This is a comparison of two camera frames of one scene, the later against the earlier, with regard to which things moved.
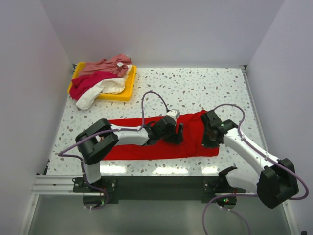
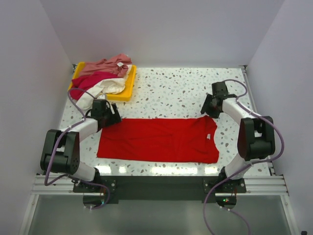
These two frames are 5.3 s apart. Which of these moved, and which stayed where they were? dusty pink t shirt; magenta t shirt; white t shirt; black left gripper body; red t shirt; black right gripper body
Moved: red t shirt; black right gripper body; black left gripper body
Stayed: dusty pink t shirt; magenta t shirt; white t shirt
